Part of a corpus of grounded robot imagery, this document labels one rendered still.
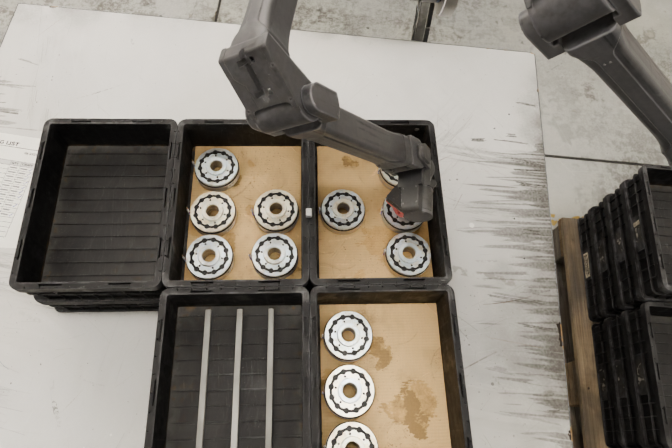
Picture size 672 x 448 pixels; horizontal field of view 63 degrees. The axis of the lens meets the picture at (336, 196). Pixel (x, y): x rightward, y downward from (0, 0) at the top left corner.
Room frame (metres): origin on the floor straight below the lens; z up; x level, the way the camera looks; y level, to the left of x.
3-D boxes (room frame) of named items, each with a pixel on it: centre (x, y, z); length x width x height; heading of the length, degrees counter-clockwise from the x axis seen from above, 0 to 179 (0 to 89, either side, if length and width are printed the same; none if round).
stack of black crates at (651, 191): (0.71, -1.08, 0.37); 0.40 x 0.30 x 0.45; 2
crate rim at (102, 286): (0.42, 0.50, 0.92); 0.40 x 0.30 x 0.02; 9
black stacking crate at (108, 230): (0.42, 0.50, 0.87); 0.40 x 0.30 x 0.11; 9
